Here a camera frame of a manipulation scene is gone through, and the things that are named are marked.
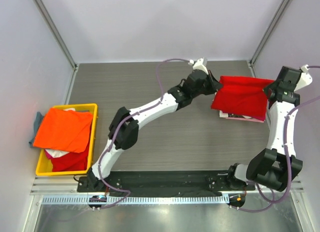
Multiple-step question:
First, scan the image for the folded black patterned t-shirt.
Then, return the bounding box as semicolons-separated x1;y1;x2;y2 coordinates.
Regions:
226;113;245;119

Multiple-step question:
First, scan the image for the folded magenta t-shirt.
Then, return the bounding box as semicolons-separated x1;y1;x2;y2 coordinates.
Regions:
243;115;265;123

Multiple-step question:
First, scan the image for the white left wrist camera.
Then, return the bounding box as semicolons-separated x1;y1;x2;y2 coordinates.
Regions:
188;57;209;75

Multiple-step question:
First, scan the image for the white slotted cable duct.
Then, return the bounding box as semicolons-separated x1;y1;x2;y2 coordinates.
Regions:
41;194;229;206

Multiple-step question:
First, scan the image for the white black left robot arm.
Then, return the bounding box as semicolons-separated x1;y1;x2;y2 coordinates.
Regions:
86;69;223;192

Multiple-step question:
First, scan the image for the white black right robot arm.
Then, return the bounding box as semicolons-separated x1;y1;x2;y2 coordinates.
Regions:
225;65;313;192

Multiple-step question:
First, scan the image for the aluminium frame post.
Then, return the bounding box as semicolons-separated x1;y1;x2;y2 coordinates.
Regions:
248;0;292;68
33;0;77;71

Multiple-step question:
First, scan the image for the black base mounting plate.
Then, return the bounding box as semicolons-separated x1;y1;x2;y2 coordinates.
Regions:
76;169;256;198

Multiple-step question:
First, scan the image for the yellow plastic bin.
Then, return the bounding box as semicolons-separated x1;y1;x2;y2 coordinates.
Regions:
33;103;98;176

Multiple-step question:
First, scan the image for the dark red t-shirt in bin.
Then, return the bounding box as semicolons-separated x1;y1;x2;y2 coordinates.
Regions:
51;147;89;172

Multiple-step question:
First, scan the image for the orange t-shirt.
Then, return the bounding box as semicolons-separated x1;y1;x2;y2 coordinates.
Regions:
33;108;93;153

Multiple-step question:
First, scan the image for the left aluminium frame post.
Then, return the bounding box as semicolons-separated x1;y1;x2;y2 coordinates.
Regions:
33;0;77;71

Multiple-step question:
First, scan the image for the folded pink t-shirt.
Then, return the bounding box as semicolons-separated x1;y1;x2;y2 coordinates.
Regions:
224;118;257;123

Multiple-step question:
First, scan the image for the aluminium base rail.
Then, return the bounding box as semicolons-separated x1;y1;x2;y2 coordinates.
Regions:
30;175;305;196

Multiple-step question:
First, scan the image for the grey t-shirt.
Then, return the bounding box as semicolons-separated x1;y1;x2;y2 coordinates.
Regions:
28;111;44;148

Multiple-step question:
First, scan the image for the right aluminium frame post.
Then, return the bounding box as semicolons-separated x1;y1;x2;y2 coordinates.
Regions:
248;0;292;68

